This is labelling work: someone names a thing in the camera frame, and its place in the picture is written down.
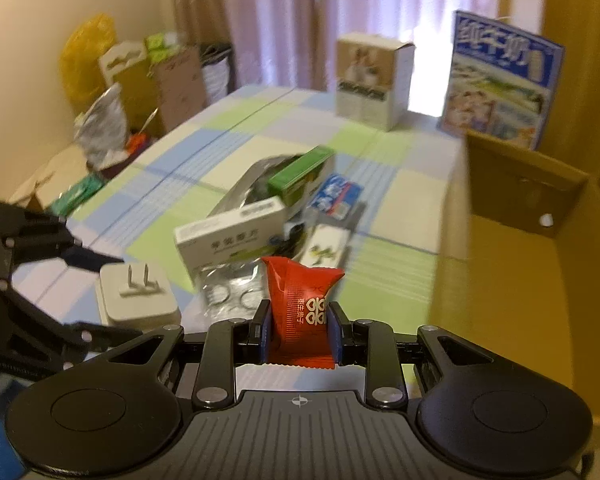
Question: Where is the red candy packet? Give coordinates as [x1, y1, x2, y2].
[262, 256, 344, 370]

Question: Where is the white power adapter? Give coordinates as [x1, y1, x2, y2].
[95, 261, 182, 332]

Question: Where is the white green small box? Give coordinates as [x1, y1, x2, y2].
[299, 224, 350, 269]

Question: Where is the white medicine box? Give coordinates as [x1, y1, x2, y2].
[174, 196, 286, 280]

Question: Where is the silver foil bag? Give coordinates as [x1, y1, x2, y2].
[209, 154, 300, 217]

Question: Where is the green carton box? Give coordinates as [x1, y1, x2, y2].
[266, 145, 336, 218]

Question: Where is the green tissue pack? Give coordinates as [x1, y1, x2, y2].
[45, 174, 105, 218]

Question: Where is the crumpled silver bag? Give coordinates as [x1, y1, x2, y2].
[74, 82, 129, 170]

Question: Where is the checkered tablecloth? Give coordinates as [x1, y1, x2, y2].
[0, 83, 477, 480]

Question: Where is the yellow plastic bag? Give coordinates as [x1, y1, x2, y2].
[58, 13, 118, 115]

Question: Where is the brown cardboard carton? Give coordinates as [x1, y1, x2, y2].
[98, 32, 207, 138]

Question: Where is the brown cardboard box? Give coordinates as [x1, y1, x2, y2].
[428, 133, 600, 430]

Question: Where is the black white bag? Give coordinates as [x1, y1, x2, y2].
[199, 42, 235, 106]

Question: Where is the white humidifier box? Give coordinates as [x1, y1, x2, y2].
[335, 32, 416, 131]

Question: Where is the blue milk carton box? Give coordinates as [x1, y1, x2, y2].
[438, 11, 565, 150]

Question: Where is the pink curtain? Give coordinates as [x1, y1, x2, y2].
[169, 0, 544, 116]

